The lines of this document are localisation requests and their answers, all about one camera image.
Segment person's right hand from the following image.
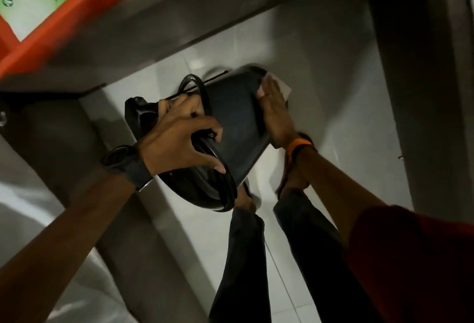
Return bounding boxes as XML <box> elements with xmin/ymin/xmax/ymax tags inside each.
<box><xmin>257</xmin><ymin>76</ymin><xmax>301</xmax><ymax>149</ymax></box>

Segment person's left hand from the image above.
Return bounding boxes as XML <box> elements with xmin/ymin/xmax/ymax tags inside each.
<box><xmin>136</xmin><ymin>93</ymin><xmax>227</xmax><ymax>178</ymax></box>

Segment white cloth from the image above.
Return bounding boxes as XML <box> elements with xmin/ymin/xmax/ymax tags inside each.
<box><xmin>257</xmin><ymin>72</ymin><xmax>292</xmax><ymax>102</ymax></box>

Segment black cord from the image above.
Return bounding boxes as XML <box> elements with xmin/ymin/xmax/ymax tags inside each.
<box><xmin>165</xmin><ymin>70</ymin><xmax>238</xmax><ymax>211</ymax></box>

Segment black round pot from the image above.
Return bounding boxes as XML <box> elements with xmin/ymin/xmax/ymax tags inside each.
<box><xmin>125</xmin><ymin>65</ymin><xmax>275</xmax><ymax>213</ymax></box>

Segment person's left forearm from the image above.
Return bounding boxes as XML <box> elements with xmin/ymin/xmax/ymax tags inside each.
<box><xmin>0</xmin><ymin>174</ymin><xmax>138</xmax><ymax>323</ymax></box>

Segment person's right forearm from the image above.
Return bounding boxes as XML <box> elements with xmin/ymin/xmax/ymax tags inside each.
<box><xmin>294</xmin><ymin>147</ymin><xmax>387</xmax><ymax>247</ymax></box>

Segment person's left foot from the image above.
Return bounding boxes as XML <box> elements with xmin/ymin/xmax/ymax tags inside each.
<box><xmin>233</xmin><ymin>181</ymin><xmax>258</xmax><ymax>213</ymax></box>

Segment person's foot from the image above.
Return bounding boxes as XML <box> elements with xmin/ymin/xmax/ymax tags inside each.
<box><xmin>233</xmin><ymin>181</ymin><xmax>258</xmax><ymax>213</ymax></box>
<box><xmin>275</xmin><ymin>159</ymin><xmax>311</xmax><ymax>200</ymax></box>

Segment orange wristband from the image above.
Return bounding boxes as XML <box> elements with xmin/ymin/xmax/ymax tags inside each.
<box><xmin>285</xmin><ymin>137</ymin><xmax>316</xmax><ymax>163</ymax></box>

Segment black wristwatch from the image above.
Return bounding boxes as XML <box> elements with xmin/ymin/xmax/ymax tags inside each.
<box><xmin>101</xmin><ymin>144</ymin><xmax>154</xmax><ymax>191</ymax></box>

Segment person's right foot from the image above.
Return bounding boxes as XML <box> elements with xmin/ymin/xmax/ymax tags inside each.
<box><xmin>275</xmin><ymin>159</ymin><xmax>311</xmax><ymax>200</ymax></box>

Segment dark trousers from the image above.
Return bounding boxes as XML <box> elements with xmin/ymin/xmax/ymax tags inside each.
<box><xmin>208</xmin><ymin>189</ymin><xmax>384</xmax><ymax>323</ymax></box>

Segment orange plastic tray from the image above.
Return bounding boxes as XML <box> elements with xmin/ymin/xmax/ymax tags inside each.
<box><xmin>0</xmin><ymin>0</ymin><xmax>160</xmax><ymax>80</ymax></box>

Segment red shirt sleeve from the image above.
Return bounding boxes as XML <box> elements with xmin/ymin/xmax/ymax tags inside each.
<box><xmin>345</xmin><ymin>205</ymin><xmax>474</xmax><ymax>323</ymax></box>

